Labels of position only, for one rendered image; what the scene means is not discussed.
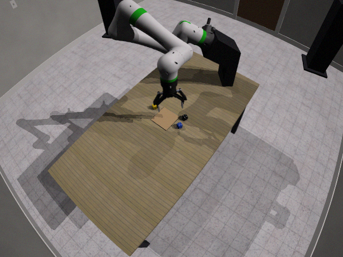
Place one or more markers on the peach flat mat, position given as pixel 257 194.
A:
pixel 165 118

